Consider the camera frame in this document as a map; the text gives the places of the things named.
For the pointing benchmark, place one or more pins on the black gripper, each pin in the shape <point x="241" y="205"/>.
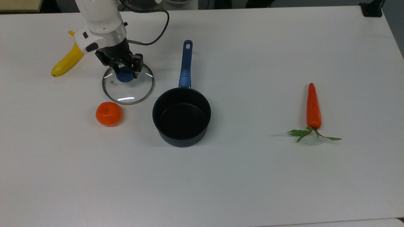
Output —
<point x="116" y="53"/>

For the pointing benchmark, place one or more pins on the glass lid blue knob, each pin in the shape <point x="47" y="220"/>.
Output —
<point x="134" y="92"/>

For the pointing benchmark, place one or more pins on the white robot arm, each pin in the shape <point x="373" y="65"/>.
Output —
<point x="101" y="17"/>

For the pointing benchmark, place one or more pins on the orange mandarin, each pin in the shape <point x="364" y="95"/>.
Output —
<point x="109" y="114"/>

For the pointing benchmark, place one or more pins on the yellow banana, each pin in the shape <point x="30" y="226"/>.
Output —
<point x="68" y="61"/>

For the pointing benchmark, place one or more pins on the light wooden desk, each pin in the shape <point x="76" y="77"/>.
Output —
<point x="20" y="4"/>

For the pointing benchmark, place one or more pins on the orange carrot green leaves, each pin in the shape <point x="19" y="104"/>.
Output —
<point x="313" y="110"/>

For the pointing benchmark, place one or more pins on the black stand base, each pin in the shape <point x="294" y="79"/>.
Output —
<point x="371" y="8"/>

